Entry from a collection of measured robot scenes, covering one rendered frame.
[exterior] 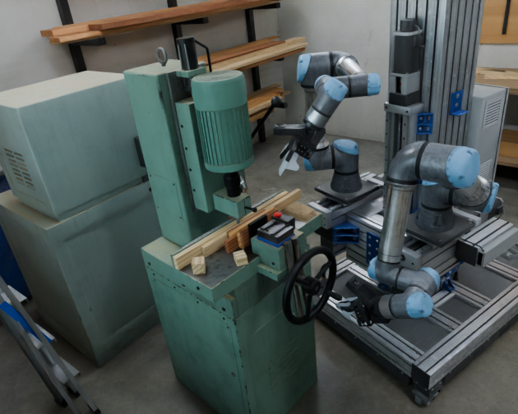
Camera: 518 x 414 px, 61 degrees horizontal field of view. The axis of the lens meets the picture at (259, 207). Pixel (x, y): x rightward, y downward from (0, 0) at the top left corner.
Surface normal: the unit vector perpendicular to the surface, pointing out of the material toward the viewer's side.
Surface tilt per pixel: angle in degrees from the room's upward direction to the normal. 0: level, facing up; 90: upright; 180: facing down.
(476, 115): 90
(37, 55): 90
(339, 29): 90
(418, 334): 0
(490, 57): 90
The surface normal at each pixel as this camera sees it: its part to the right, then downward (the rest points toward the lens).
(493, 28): -0.63, 0.42
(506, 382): -0.11, -0.87
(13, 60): 0.77, 0.23
